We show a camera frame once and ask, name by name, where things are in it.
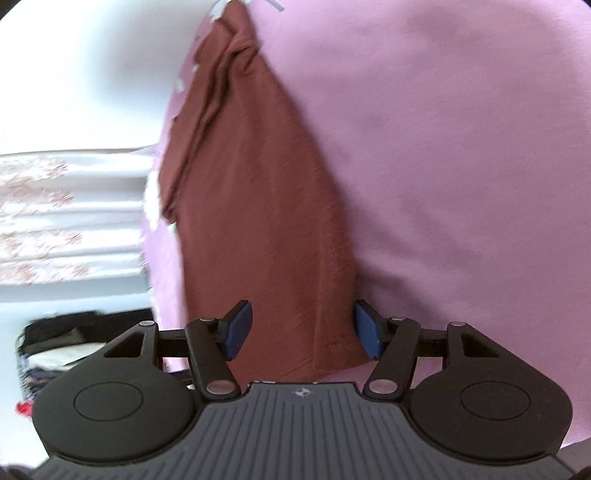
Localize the pink floral bedsheet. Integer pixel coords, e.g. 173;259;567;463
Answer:
137;0;591;446

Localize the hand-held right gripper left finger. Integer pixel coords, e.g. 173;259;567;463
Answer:
104;300;254;400

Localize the pile of folded clothes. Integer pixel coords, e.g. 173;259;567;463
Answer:
15;310;148;402

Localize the white embroidered curtain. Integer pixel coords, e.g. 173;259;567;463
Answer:
0;147;161;288

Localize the maroon long-sleeved sweater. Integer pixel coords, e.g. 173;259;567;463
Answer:
158;0;371;385

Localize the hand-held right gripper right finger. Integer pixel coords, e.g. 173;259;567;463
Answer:
353;299;502;402

